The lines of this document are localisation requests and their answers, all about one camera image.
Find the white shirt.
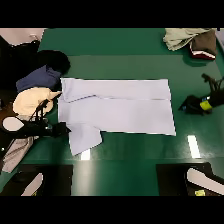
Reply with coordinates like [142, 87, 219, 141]
[57, 77, 177, 157]

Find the brown garment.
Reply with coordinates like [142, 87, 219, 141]
[189, 29, 218, 58]

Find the beige garment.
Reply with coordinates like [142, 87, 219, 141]
[1, 114, 39, 175]

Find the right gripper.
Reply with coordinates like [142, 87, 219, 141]
[177, 94, 205, 116]

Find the red and white garment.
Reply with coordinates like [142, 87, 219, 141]
[189, 48, 217, 62]

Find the cream garment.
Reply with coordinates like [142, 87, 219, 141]
[12, 86, 63, 117]

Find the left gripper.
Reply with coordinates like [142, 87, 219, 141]
[49, 121, 72, 138]

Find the pale green garment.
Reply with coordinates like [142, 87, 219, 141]
[162, 27, 214, 52]

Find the blue garment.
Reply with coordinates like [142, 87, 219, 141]
[15, 64, 63, 93]

